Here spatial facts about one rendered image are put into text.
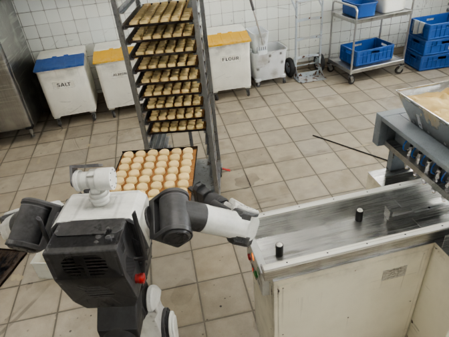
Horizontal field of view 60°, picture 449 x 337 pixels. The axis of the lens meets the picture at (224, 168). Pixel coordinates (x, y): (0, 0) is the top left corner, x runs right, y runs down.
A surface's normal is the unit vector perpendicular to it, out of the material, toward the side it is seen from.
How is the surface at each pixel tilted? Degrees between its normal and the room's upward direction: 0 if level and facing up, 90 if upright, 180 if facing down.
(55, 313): 0
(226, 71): 92
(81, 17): 90
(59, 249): 4
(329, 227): 0
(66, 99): 91
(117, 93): 95
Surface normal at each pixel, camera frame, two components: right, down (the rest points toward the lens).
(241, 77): 0.19, 0.61
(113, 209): -0.08, -0.83
